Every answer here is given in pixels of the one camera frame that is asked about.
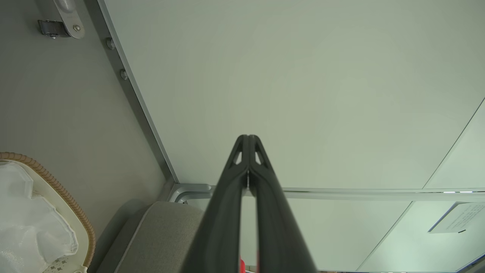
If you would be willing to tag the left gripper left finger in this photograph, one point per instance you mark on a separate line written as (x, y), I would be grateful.
(221, 220)

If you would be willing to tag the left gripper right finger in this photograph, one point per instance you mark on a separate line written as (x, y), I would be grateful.
(276, 227)

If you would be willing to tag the cream basket liner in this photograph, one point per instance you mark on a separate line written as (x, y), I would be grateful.
(81, 239)

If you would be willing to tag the wicker laundry basket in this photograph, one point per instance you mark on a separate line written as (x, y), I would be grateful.
(57, 186)

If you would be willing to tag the white sheer clothing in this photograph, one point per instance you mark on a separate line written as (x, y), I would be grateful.
(30, 227)

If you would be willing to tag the grey fabric sofa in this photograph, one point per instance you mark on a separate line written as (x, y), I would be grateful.
(163, 239)

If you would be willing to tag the white paper sign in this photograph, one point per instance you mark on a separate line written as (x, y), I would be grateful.
(460, 218)

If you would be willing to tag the grey metal frame rail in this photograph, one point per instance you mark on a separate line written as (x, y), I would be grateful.
(360, 194)

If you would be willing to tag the grey metal frame post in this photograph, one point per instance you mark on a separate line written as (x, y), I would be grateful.
(132, 98)

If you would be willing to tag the grey frame bolt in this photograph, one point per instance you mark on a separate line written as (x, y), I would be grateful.
(110, 43)
(124, 74)

